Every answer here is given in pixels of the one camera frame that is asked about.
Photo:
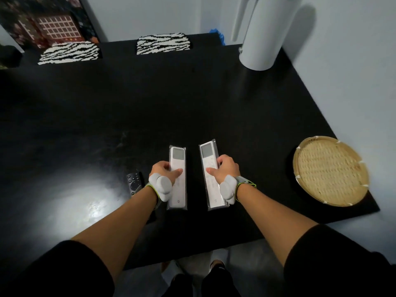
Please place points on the person's right forearm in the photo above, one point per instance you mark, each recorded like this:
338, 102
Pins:
272, 219

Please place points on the black sleeve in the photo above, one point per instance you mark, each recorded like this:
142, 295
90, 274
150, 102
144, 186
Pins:
334, 266
58, 272

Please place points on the zebra striped seat cushion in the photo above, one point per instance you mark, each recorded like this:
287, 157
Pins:
69, 53
163, 43

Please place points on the black remote control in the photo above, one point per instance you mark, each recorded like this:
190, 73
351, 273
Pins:
134, 183

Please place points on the white shoe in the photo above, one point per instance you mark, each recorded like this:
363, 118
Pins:
171, 272
219, 256

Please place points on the white electric kettle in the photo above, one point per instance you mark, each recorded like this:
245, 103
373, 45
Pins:
266, 33

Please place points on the person's left thumb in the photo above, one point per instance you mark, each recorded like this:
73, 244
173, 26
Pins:
176, 174

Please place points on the round woven bamboo tray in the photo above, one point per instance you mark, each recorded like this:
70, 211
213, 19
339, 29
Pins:
331, 171

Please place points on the white wrist tracker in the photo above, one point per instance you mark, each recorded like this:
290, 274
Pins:
162, 187
228, 188

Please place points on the white remote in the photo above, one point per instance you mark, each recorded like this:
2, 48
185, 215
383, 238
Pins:
178, 191
213, 190

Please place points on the person's right thumb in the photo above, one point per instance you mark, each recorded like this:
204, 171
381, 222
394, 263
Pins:
212, 171

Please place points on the person's left hand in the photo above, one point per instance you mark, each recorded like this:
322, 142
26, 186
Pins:
160, 168

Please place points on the blue plastic bag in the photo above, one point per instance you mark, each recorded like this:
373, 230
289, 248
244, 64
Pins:
219, 35

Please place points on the dark patterned wall picture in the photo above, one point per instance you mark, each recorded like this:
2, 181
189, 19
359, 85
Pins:
49, 21

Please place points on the person's right hand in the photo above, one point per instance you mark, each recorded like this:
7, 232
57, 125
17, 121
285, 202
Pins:
229, 168

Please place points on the black trouser leg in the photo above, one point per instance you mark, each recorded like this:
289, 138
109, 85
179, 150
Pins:
179, 287
220, 283

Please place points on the person's left forearm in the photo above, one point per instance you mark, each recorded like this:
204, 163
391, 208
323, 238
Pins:
120, 231

